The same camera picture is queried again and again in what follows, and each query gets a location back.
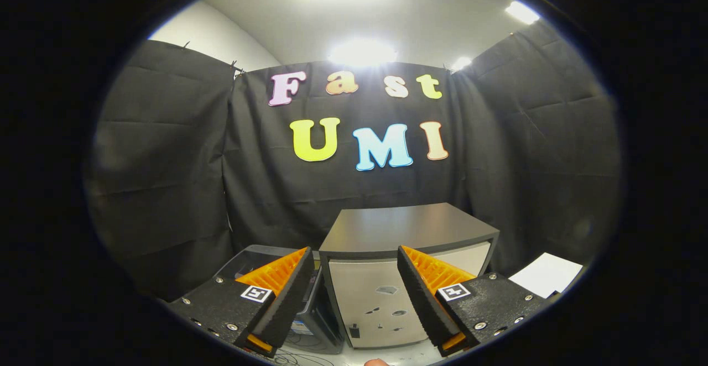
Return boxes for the white flat sheet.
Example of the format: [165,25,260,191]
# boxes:
[508,253,584,299]

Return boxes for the black backdrop cloth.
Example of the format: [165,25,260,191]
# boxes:
[83,20,623,300]

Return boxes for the beige cabinet with dark top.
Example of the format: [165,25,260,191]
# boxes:
[318,203,500,350]

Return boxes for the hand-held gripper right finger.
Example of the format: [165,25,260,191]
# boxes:
[397,244,556,357]

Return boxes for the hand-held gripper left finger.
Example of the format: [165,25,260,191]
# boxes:
[169,246,315,358]

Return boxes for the grey washing machine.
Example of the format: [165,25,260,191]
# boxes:
[213,244,345,354]

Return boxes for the thin floor cables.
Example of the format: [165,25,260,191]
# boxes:
[274,333,345,366]

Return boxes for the oblong ceiling light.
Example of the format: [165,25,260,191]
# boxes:
[327,39,398,67]

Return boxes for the dark washing machine lid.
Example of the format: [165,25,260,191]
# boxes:
[216,244,322,285]

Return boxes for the small rectangular ceiling light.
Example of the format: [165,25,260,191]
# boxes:
[504,1,540,25]

